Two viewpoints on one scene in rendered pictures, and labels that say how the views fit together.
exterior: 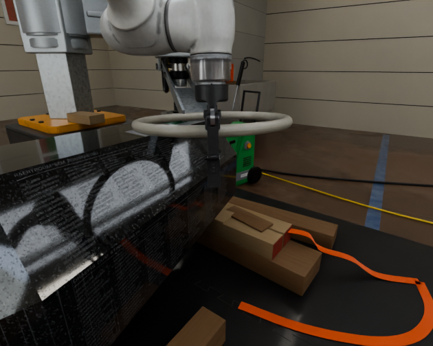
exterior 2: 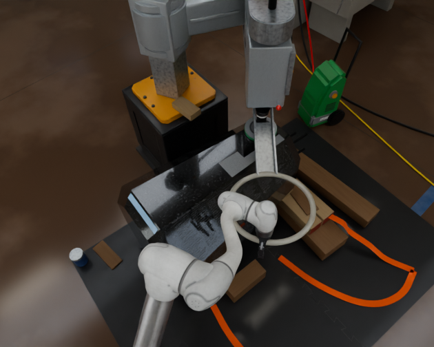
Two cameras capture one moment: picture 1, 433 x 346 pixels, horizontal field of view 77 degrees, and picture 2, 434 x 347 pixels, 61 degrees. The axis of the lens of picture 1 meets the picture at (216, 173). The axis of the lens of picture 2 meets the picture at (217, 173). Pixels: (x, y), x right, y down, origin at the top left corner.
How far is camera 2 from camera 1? 1.63 m
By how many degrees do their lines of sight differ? 36
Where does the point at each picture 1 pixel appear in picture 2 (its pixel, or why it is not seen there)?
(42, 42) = (156, 54)
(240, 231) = (292, 211)
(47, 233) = (187, 248)
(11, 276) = not seen: hidden behind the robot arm
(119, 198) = (215, 226)
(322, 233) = (360, 216)
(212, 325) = (257, 272)
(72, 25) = (179, 40)
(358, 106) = not seen: outside the picture
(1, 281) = not seen: hidden behind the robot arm
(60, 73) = (167, 69)
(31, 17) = (149, 40)
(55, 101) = (161, 85)
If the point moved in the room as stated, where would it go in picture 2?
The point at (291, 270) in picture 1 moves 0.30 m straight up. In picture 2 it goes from (319, 246) to (327, 228)
